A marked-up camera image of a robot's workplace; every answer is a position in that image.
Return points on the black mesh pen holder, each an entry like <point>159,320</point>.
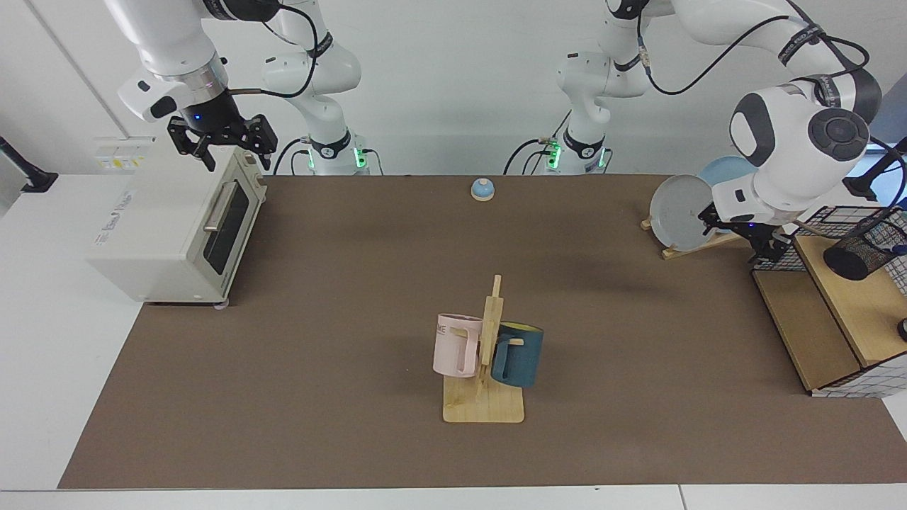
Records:
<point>850,258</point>

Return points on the wooden plate rack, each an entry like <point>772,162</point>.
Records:
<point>684,251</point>

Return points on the light blue plate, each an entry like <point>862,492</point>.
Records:
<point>723,170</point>

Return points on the grey plate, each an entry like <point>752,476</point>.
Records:
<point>677,212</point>

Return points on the pale toaster oven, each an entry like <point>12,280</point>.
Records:
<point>156,227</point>

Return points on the black clamp stand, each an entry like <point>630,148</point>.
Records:
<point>868,185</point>
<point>25,173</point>

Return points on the brown table cloth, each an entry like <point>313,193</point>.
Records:
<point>354,283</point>

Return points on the small blue round bell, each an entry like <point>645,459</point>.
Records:
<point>482,188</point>

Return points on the dark teal cup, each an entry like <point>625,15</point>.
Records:
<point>517,358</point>

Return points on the pink cup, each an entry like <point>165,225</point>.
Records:
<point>453,350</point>

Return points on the wooden cup stand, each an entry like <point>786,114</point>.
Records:
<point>485,407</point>

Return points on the white wall socket box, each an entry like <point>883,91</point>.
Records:
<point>124,152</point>

